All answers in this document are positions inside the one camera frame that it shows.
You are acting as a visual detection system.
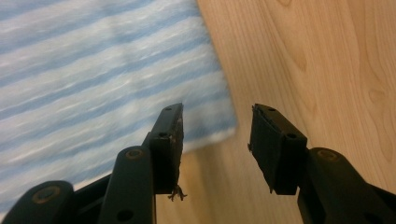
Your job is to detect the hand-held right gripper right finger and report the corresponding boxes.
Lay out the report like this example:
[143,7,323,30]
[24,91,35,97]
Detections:
[247,103,308,196]

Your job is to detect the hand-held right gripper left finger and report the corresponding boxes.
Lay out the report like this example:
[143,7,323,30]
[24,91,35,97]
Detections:
[148,103,188,202]

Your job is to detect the blue white striped towel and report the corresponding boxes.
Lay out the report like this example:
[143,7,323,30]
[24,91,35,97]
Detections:
[0,0,238,217]

